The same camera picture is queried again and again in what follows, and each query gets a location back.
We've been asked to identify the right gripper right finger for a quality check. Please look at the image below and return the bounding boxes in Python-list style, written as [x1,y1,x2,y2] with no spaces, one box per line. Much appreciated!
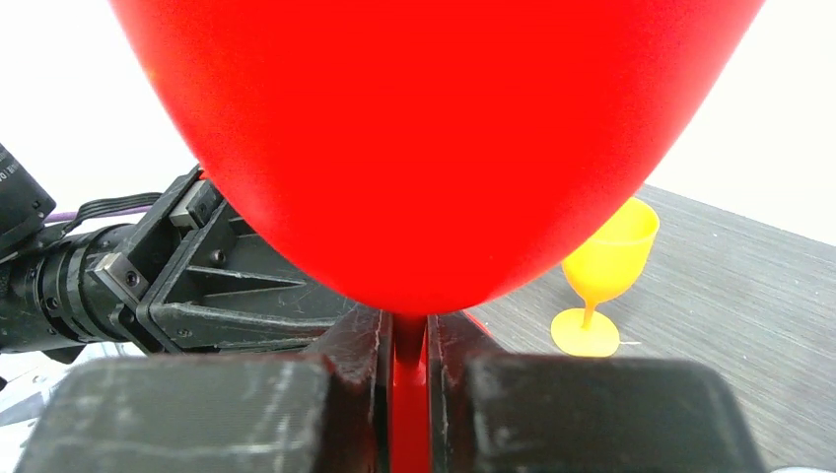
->
[427,313,765,472]

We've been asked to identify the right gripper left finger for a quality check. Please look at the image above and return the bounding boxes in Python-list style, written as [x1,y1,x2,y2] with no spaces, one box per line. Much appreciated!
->
[17,307,390,472]

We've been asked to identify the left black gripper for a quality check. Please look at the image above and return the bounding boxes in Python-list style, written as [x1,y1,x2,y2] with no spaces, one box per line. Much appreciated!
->
[1,167,356,362]

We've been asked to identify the yellow wine glass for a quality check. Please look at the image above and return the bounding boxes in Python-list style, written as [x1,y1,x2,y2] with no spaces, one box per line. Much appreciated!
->
[550,197,661,358]

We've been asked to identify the red wine glass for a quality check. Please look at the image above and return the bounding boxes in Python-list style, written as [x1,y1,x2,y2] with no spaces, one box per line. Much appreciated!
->
[112,1,761,472]

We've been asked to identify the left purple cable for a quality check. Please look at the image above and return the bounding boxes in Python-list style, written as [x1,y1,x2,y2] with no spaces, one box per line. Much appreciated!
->
[41,203,155,227]

